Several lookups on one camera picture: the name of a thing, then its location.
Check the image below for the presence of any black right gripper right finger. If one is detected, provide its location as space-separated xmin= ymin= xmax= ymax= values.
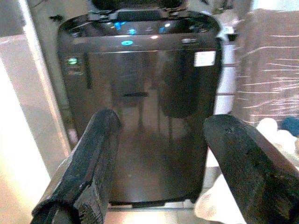
xmin=203 ymin=113 xmax=299 ymax=224

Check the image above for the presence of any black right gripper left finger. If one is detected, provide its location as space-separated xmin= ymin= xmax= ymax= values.
xmin=30 ymin=108 xmax=122 ymax=224

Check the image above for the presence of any black top-load washing machine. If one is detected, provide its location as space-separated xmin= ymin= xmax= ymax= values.
xmin=56 ymin=9 xmax=223 ymax=209

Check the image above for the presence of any white cloth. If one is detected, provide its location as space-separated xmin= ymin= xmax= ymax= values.
xmin=193 ymin=183 xmax=244 ymax=224
xmin=256 ymin=117 xmax=299 ymax=162

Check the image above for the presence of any blue cloth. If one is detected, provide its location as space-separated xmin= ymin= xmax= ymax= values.
xmin=281 ymin=116 xmax=299 ymax=139

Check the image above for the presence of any white kitchen cabinet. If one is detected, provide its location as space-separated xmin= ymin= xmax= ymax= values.
xmin=215 ymin=44 xmax=237 ymax=115

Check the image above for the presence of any black washer lid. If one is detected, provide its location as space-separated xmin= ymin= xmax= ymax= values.
xmin=90 ymin=0 xmax=190 ymax=13

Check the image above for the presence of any grey door frame rail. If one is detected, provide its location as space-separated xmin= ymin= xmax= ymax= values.
xmin=21 ymin=0 xmax=73 ymax=154

